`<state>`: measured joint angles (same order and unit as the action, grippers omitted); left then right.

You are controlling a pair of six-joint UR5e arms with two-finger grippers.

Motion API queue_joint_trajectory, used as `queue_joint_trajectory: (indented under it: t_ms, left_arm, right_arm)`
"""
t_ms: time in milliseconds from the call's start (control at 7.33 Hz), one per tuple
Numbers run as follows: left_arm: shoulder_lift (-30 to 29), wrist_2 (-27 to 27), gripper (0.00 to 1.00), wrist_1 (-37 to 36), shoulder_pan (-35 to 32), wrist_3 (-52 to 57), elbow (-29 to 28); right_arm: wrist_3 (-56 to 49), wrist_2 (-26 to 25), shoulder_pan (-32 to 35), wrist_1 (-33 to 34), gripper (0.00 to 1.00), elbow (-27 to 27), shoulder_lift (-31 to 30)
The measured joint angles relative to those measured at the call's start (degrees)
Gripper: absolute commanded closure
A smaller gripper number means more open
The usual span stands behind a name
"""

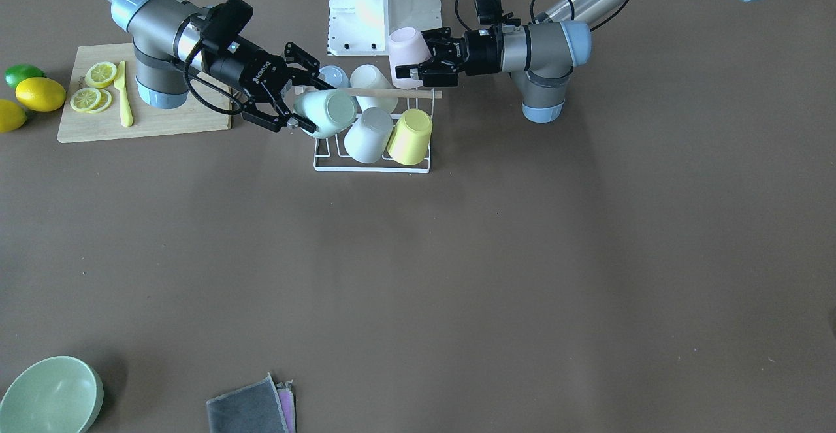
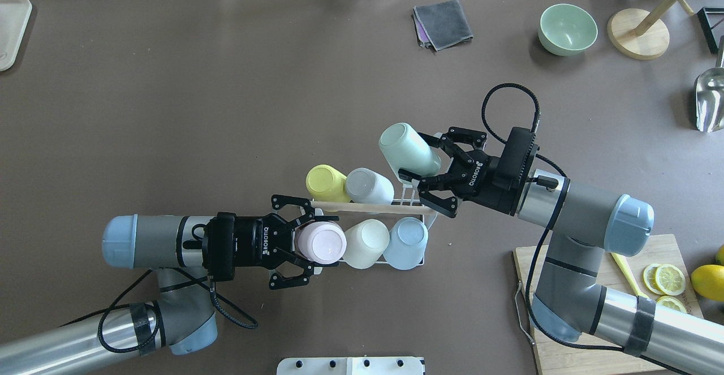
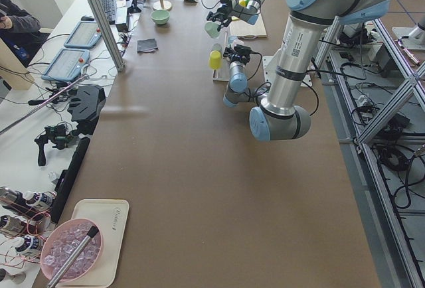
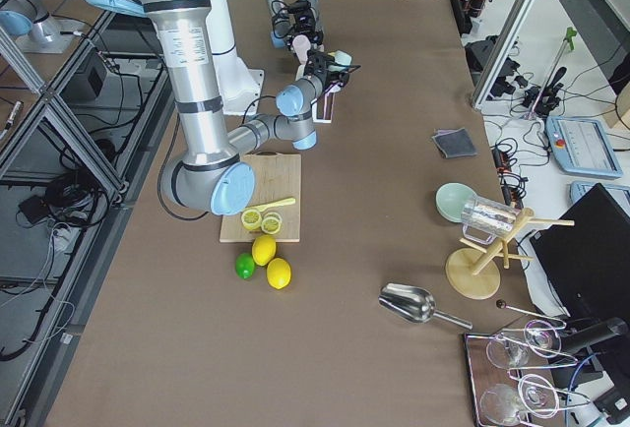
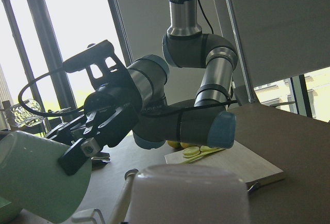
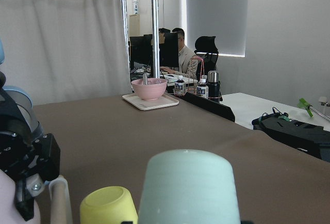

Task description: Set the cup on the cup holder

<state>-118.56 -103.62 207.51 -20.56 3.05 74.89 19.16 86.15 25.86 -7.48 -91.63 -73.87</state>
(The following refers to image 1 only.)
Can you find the mint green bowl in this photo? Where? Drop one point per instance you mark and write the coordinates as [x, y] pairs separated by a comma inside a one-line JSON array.
[[58, 394]]

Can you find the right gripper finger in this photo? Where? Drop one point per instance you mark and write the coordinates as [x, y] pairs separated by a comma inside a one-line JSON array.
[[304, 124]]

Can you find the light blue cup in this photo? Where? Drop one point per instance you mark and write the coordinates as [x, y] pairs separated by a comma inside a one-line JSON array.
[[334, 76]]

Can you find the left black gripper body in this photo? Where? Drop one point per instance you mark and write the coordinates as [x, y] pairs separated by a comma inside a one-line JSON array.
[[482, 55]]

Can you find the grey folded cloth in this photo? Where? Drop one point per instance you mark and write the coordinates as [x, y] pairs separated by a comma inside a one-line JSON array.
[[265, 406]]

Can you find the white cup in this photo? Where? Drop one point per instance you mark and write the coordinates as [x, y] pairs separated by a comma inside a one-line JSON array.
[[370, 77]]

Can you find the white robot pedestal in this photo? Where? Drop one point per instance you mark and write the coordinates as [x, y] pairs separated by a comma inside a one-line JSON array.
[[362, 27]]

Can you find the whole yellow lemon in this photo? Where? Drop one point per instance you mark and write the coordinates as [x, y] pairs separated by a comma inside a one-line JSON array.
[[40, 94]]

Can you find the wooden cutting board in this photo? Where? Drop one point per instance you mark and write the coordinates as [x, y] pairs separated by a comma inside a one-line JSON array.
[[74, 126]]

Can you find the yellow cup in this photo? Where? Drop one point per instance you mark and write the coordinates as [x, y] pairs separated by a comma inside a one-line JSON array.
[[409, 142]]

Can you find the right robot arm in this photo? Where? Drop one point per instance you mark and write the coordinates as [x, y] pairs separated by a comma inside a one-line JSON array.
[[175, 40]]

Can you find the green lime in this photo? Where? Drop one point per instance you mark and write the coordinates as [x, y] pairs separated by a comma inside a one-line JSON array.
[[18, 73]]

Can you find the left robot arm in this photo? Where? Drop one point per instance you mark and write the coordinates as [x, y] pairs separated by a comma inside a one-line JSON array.
[[539, 56]]

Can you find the yellow plastic knife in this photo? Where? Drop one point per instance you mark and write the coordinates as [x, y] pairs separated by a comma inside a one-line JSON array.
[[126, 114]]

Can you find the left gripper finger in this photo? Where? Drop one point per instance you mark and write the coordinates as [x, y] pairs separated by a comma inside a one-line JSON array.
[[412, 73]]

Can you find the lemon slice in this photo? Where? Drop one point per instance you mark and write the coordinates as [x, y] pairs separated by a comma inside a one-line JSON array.
[[91, 100], [101, 75]]

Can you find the pink plastic cup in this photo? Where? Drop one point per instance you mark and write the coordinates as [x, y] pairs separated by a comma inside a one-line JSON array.
[[406, 47]]

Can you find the grey cup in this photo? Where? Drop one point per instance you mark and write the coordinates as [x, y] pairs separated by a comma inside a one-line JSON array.
[[367, 138]]

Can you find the white wire cup holder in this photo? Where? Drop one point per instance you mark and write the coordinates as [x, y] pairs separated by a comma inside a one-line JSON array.
[[330, 153]]

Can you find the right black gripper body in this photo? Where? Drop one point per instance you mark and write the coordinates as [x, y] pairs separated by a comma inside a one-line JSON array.
[[243, 70]]

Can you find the mint green plastic cup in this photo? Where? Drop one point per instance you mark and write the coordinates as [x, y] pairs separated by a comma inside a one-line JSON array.
[[332, 111]]

